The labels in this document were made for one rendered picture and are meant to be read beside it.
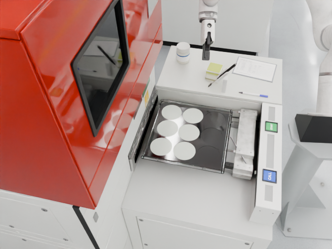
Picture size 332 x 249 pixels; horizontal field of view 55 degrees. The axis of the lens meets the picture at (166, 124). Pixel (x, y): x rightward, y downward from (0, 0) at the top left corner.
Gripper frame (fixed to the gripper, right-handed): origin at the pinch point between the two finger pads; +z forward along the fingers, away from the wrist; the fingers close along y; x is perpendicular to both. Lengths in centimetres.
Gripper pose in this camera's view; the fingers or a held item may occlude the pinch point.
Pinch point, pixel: (205, 56)
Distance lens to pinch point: 148.4
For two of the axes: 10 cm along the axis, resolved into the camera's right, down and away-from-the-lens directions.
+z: -0.4, 10.0, 0.9
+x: -10.0, -0.3, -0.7
